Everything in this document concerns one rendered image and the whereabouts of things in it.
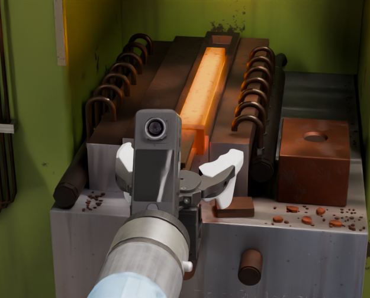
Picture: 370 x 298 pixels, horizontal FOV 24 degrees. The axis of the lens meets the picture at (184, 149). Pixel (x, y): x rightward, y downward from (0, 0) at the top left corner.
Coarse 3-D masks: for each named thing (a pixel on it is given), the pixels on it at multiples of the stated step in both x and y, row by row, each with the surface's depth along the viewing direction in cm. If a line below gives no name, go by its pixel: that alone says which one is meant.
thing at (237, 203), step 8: (216, 200) 104; (232, 200) 104; (240, 200) 104; (248, 200) 104; (216, 208) 103; (232, 208) 102; (240, 208) 102; (248, 208) 102; (224, 216) 102; (232, 216) 102; (240, 216) 103
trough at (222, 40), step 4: (212, 36) 140; (216, 36) 140; (220, 36) 140; (224, 36) 140; (228, 36) 140; (232, 36) 139; (212, 40) 140; (216, 40) 140; (220, 40) 140; (224, 40) 140; (228, 40) 140; (208, 44) 136; (212, 44) 140; (216, 44) 140; (220, 44) 140; (224, 44) 140; (228, 44) 140; (228, 48) 138
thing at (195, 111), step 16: (208, 48) 131; (224, 48) 131; (208, 64) 124; (208, 80) 118; (192, 96) 113; (208, 96) 113; (192, 112) 108; (192, 128) 102; (192, 144) 99; (192, 160) 100
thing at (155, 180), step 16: (144, 112) 87; (160, 112) 87; (144, 128) 87; (160, 128) 86; (176, 128) 87; (144, 144) 87; (160, 144) 87; (176, 144) 86; (144, 160) 87; (160, 160) 86; (176, 160) 86; (144, 176) 86; (160, 176) 86; (176, 176) 86; (144, 192) 86; (160, 192) 86; (176, 192) 86; (144, 208) 86; (160, 208) 86; (176, 208) 86
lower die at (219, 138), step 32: (224, 32) 141; (160, 64) 130; (192, 64) 130; (224, 64) 127; (256, 64) 129; (128, 96) 120; (160, 96) 118; (224, 96) 117; (256, 96) 117; (96, 128) 110; (128, 128) 108; (224, 128) 107; (256, 128) 118; (96, 160) 107
